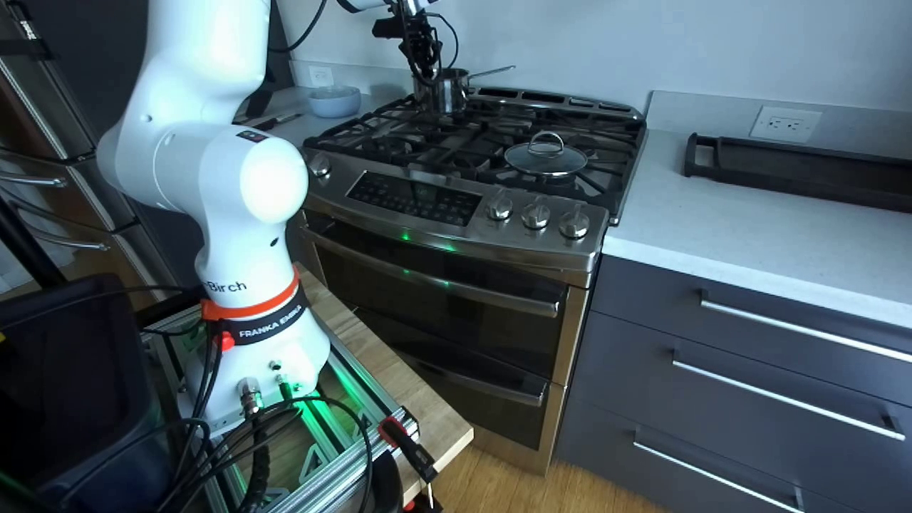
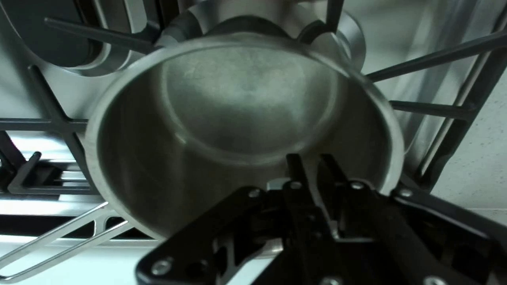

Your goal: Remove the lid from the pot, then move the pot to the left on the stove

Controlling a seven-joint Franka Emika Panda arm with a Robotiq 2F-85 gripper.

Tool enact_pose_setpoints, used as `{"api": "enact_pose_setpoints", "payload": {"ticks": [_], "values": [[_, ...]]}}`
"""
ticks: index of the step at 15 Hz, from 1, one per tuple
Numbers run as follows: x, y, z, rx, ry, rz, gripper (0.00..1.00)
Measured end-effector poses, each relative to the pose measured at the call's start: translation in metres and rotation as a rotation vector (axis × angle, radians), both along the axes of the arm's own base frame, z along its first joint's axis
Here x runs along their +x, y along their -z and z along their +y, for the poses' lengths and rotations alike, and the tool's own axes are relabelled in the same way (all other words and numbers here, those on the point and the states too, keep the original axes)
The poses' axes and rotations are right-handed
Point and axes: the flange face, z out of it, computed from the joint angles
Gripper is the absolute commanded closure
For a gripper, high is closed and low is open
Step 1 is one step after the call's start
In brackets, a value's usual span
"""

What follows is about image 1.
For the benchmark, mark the wooden platform board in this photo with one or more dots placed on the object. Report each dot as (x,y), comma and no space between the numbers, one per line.
(389,381)

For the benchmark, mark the small steel saucepan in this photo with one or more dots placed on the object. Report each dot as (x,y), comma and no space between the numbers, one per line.
(450,88)

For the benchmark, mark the dark utensil on counter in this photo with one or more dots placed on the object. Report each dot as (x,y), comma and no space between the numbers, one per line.
(273,121)

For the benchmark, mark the pale blue bowl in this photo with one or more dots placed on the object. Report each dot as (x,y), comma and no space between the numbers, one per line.
(330,100)

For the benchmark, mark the white double wall outlet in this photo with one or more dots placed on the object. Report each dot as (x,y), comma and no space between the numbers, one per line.
(319,76)

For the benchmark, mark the black griddle tray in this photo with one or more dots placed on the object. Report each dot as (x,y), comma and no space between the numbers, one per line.
(808,171)

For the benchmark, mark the metal shelf rack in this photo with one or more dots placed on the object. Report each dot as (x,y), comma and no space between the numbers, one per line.
(47,171)

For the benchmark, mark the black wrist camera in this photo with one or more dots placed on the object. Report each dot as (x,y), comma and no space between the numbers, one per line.
(386,26)

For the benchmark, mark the black bin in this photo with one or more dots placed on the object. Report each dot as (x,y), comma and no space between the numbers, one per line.
(67,399)

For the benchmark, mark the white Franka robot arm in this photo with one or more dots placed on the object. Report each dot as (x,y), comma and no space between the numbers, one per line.
(218,180)

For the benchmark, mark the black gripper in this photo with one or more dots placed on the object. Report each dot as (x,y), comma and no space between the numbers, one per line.
(420,29)

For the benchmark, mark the white single wall outlet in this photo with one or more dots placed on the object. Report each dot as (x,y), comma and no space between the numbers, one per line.
(783,123)

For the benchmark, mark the aluminium base frame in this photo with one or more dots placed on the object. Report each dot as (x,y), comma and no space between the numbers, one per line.
(323,465)

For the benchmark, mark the stainless steel gas range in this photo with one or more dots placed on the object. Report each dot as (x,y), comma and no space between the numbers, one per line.
(446,257)

